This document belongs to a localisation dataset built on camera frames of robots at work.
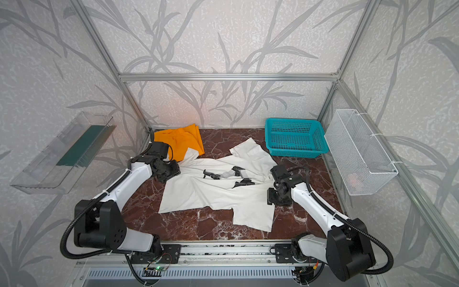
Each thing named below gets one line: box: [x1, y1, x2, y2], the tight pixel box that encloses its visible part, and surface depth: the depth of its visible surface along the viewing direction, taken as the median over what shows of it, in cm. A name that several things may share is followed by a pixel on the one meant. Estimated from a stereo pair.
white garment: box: [159, 138, 278, 232], surface depth 95 cm
